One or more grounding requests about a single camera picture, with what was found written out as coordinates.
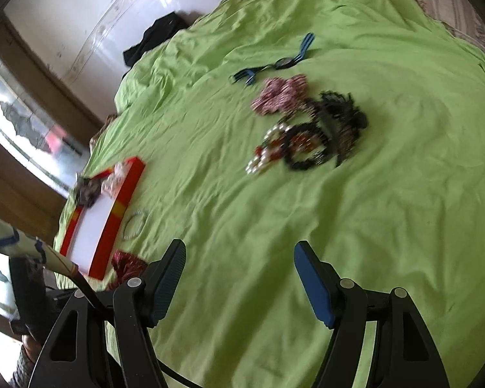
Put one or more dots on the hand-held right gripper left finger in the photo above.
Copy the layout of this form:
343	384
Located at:
169	279

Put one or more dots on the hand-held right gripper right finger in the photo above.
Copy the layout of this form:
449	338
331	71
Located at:
313	287

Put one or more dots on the dark red scrunchie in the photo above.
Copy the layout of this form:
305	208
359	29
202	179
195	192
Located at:
127	264

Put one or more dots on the red jewelry box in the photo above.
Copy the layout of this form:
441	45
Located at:
93	230

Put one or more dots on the dark grey scrunchie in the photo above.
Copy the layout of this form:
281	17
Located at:
87	192

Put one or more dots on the pink patterned scrunchie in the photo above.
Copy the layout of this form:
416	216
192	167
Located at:
277	91

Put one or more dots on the person's left forearm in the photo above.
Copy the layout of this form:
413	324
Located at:
21	365

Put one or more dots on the green bedsheet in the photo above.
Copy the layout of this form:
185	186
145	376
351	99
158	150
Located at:
226	178

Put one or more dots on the brown patterned cloth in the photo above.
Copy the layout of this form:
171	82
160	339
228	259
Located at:
103	131

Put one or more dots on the window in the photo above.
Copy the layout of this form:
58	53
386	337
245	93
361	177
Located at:
20	117

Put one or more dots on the black cloth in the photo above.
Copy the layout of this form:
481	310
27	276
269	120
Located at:
153	38

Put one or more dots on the striped pink sofa cover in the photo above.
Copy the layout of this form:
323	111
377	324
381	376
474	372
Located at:
456	8

